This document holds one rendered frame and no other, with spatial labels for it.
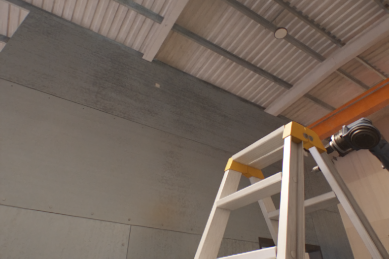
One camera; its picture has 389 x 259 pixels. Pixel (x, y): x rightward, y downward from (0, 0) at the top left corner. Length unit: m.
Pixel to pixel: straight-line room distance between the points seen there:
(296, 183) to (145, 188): 0.80
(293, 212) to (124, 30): 7.46
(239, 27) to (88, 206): 7.06
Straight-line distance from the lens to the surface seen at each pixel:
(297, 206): 0.80
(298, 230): 0.76
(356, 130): 1.91
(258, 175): 1.21
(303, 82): 9.47
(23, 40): 1.72
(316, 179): 2.48
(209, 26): 7.69
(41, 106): 1.45
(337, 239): 2.40
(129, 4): 7.36
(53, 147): 1.35
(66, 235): 1.24
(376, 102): 9.24
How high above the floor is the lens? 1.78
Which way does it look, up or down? 38 degrees up
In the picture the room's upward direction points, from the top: straight up
